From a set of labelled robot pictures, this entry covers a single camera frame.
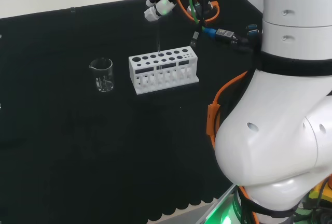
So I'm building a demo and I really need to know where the clear glass rod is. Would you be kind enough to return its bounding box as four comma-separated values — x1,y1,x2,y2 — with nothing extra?
156,18,163,74

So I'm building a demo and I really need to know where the white test tube rack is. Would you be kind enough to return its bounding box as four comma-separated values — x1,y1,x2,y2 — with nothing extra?
128,45,200,95

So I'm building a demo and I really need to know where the black adapter box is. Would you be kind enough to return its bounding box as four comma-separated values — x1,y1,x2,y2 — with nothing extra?
215,27,251,51

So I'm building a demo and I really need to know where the clear glass beaker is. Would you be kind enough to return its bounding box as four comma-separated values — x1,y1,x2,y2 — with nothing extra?
88,57,115,93

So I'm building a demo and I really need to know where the black bench cloth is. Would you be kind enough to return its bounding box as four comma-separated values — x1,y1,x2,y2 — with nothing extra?
0,0,264,224

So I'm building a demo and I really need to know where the yellow stop button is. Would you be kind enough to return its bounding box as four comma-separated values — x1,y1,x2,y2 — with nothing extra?
310,179,332,205

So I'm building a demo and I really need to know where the orange cable with loop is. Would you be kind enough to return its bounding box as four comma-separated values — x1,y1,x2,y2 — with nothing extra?
175,0,221,24

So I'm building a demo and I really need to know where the blue cable plug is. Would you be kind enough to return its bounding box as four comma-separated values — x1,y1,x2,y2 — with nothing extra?
203,27,217,40

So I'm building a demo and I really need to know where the orange cable with flat connector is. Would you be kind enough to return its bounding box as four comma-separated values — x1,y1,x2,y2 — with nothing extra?
205,70,250,149

